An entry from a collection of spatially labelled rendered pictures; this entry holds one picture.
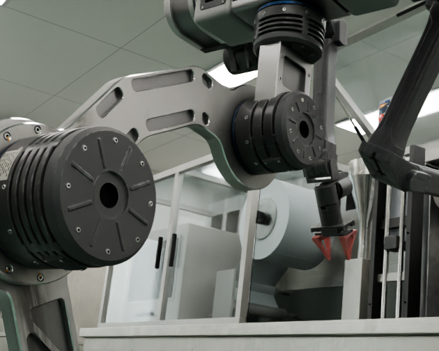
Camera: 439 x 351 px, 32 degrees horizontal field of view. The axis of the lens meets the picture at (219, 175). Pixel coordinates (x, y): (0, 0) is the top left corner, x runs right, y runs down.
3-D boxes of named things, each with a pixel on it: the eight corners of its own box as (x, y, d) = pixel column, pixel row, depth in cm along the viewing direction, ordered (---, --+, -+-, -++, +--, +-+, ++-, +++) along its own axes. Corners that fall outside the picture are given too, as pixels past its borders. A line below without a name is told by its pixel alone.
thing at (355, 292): (329, 336, 264) (340, 178, 280) (359, 341, 271) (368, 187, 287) (357, 336, 252) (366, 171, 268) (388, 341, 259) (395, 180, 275)
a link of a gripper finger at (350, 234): (339, 255, 207) (332, 222, 205) (362, 255, 202) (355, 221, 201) (326, 264, 201) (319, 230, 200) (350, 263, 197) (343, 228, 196)
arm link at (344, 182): (300, 163, 201) (329, 159, 196) (322, 154, 210) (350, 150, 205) (309, 207, 202) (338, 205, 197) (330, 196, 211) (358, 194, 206)
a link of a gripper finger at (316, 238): (328, 256, 209) (321, 223, 207) (351, 255, 204) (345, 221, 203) (316, 264, 203) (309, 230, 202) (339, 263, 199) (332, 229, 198)
